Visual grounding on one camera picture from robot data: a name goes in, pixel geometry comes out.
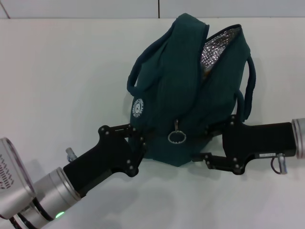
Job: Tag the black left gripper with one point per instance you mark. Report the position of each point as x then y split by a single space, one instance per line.
104 155

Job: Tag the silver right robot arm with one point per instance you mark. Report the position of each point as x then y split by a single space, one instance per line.
300 138

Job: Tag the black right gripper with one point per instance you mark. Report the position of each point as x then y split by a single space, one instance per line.
262 140

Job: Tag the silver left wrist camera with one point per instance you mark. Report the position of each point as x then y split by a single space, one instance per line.
14 181

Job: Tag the dark teal insulated bag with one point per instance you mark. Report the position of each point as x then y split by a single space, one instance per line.
181 83

